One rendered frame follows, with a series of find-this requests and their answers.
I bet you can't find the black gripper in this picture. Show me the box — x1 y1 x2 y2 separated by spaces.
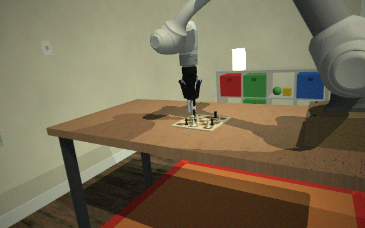
179 66 202 113

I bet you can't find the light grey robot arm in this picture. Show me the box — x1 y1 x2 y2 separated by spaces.
150 0 365 112

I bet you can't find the chessboard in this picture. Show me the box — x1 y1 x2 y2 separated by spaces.
171 114 231 132

